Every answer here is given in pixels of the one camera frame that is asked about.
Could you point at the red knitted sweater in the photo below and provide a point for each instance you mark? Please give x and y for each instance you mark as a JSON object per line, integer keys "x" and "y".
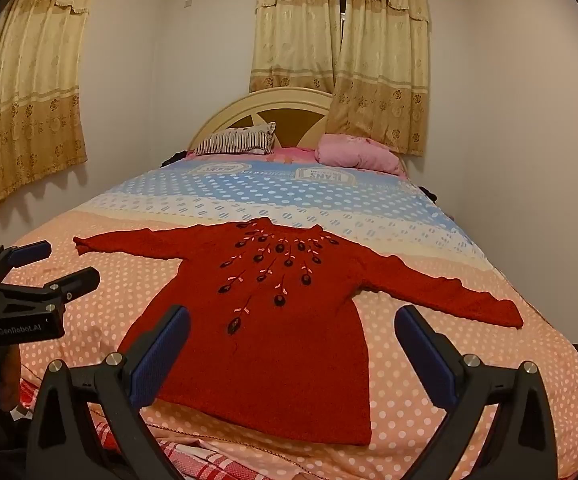
{"x": 279, "y": 360}

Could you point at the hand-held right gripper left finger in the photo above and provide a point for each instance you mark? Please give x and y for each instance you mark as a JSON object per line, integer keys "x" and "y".
{"x": 161, "y": 355}

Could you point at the red plaid sheet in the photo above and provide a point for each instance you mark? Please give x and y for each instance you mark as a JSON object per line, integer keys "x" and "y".
{"x": 209, "y": 460}

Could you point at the striped pillow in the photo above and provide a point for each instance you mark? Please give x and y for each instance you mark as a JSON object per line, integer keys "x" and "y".
{"x": 234, "y": 142}

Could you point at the cream wooden headboard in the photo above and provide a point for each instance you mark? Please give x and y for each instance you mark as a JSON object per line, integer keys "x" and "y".
{"x": 289, "y": 120}

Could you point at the polka dot bed blanket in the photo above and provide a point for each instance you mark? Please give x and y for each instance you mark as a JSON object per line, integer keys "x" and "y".
{"x": 119, "y": 210}

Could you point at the pink pillow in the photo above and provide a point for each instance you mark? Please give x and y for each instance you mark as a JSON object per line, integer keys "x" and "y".
{"x": 359, "y": 155}

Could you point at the person's left hand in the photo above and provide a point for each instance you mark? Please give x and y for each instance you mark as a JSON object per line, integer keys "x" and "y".
{"x": 10, "y": 380}

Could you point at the beige patterned curtain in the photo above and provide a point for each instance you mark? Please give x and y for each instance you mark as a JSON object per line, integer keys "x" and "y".
{"x": 294, "y": 25}
{"x": 34, "y": 85}
{"x": 384, "y": 70}

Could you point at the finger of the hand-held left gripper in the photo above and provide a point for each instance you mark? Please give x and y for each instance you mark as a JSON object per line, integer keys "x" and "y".
{"x": 31, "y": 251}
{"x": 76, "y": 282}

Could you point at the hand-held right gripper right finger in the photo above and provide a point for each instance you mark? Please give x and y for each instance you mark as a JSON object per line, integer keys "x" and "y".
{"x": 429, "y": 355}

